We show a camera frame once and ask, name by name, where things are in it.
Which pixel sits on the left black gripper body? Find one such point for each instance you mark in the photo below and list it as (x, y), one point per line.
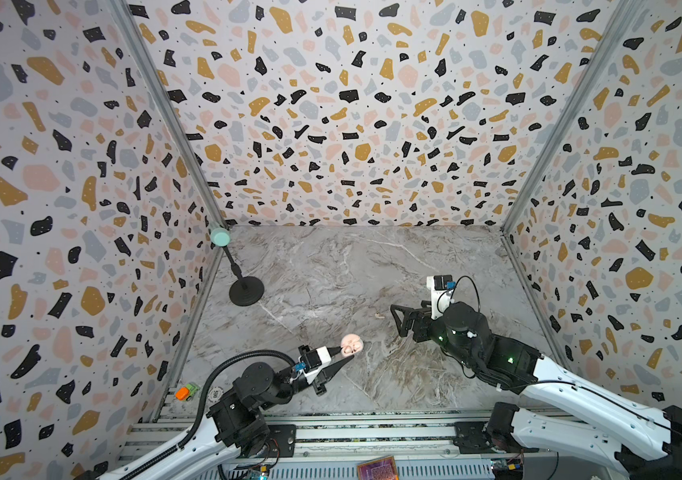
(319, 386)

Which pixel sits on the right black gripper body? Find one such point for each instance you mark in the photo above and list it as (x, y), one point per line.
(419, 323)

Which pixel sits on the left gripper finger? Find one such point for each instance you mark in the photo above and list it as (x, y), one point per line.
(333, 351)
(332, 370)

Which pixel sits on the pink earbud charging case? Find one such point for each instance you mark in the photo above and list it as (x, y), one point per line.
(351, 344)

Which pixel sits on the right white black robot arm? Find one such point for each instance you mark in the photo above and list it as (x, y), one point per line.
(635, 440)

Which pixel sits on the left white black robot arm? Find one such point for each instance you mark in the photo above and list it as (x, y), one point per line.
(235, 425)

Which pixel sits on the microphone stand with green ball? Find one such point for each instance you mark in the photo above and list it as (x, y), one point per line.
(246, 290)

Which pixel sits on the pink circuit board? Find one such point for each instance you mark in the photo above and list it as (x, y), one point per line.
(379, 469)

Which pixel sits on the small electronics board with leds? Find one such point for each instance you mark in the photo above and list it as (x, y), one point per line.
(259, 472)

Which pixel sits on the orange green connector block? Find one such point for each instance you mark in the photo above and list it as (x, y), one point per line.
(187, 392)

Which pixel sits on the right small electronics board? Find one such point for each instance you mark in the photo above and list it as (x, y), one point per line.
(507, 469)

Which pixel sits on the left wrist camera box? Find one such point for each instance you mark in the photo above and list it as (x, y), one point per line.
(311, 362)

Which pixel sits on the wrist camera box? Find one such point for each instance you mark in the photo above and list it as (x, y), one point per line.
(441, 293)
(311, 362)

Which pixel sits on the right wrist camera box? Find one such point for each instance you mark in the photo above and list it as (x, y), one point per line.
(441, 293)

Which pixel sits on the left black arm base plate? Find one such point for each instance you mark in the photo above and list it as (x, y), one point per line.
(272, 441)

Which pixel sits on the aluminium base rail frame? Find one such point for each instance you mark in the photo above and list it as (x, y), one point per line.
(331, 446)

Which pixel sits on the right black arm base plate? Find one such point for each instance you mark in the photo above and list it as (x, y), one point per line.
(474, 437)

